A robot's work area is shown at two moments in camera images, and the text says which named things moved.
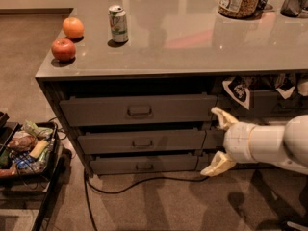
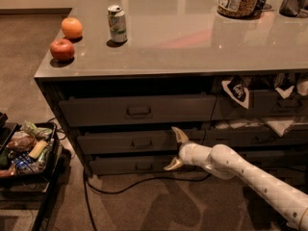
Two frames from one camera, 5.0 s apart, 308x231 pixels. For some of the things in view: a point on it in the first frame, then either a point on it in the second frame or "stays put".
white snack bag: [285, 85] stays put
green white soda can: [118, 23] stays put
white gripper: [237, 141] -> [187, 152]
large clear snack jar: [241, 1] stays put
